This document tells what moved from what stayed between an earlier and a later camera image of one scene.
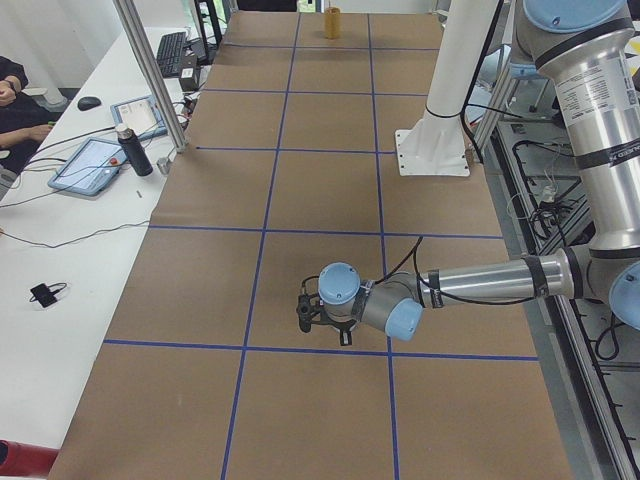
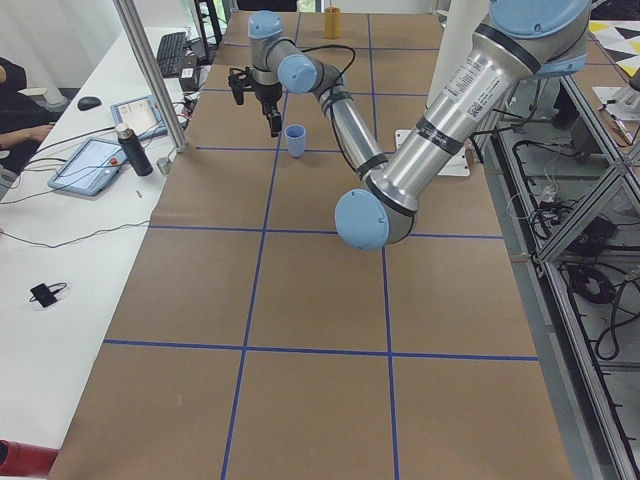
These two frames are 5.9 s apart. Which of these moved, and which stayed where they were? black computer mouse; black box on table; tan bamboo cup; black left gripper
Moved: black left gripper
Stayed: tan bamboo cup; black computer mouse; black box on table
